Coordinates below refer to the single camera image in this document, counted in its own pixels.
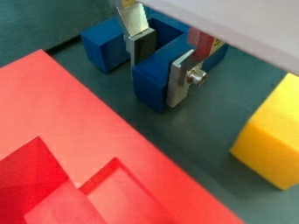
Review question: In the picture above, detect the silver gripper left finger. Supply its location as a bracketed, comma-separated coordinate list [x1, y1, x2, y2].
[114, 0, 156, 67]

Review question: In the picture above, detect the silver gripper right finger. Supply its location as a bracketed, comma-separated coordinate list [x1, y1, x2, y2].
[165, 27, 225, 108]

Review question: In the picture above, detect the blue U-shaped block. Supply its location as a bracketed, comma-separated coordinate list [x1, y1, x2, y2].
[78, 6, 229, 115]

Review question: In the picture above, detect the yellow long bar block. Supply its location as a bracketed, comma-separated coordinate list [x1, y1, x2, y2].
[229, 73, 299, 190]

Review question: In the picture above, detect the red slotted base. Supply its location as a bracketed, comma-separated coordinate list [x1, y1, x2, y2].
[0, 51, 245, 224]

